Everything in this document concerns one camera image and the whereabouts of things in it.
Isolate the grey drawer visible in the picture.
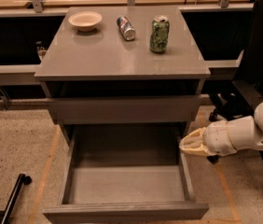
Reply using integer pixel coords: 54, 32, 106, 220
48, 95, 202, 124
43, 123, 209, 224

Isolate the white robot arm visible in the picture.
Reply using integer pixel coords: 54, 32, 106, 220
179, 102, 263, 157

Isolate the closed grey top drawer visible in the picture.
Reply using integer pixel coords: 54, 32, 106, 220
48, 95, 202, 124

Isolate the grey drawer cabinet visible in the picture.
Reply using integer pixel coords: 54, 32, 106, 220
35, 7, 210, 141

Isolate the black office chair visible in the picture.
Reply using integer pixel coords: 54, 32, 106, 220
206, 0, 263, 200

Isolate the green crushed soda can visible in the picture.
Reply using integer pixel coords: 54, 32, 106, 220
150, 15, 170, 53

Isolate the blue silver soda can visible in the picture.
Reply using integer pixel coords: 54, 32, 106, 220
117, 16, 136, 41

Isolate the white paper bowl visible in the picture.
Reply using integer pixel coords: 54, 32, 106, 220
68, 11, 103, 32

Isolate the black wheeled stand leg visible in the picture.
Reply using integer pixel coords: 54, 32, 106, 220
0, 174, 32, 224

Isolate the long grey desk frame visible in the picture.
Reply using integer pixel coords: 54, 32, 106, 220
0, 2, 255, 110

